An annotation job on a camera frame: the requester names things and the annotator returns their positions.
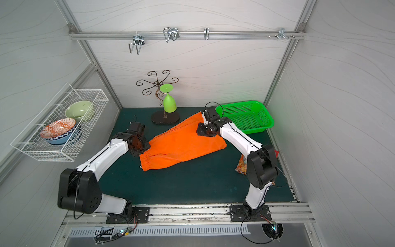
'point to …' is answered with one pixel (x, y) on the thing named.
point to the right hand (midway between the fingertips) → (200, 129)
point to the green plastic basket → (250, 117)
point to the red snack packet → (241, 165)
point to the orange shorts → (180, 142)
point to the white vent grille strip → (91, 231)
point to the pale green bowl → (79, 110)
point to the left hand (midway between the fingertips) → (146, 148)
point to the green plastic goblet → (169, 103)
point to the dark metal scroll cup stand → (161, 117)
